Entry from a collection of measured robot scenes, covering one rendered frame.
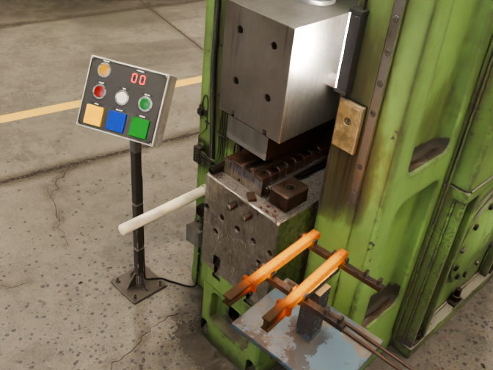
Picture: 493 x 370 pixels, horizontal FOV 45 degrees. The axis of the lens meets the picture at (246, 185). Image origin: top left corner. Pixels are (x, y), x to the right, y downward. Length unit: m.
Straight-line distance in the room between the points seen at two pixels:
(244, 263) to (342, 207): 0.46
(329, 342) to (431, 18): 1.02
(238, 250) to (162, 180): 1.56
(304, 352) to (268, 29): 1.01
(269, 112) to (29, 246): 1.80
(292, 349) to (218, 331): 0.82
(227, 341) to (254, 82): 1.22
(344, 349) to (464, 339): 1.27
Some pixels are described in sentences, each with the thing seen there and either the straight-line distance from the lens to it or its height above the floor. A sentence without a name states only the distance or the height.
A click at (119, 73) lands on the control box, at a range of 2.39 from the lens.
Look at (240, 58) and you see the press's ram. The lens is 2.01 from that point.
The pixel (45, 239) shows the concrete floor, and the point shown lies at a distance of 3.39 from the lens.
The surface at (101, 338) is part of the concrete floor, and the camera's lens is 2.88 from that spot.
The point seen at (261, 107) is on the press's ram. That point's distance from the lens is 1.99.
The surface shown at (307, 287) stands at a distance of 1.75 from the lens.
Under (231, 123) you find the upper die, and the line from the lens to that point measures 2.13.
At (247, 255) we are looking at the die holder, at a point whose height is 0.68.
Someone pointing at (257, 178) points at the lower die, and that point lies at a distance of 2.13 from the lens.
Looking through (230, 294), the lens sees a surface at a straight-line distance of 1.70.
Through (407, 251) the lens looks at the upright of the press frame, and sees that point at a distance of 2.53.
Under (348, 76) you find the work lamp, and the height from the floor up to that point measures 1.44.
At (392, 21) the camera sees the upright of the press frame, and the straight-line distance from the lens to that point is 1.77.
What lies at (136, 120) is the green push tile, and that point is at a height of 1.03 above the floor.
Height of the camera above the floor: 2.21
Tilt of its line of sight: 36 degrees down
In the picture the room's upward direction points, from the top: 6 degrees clockwise
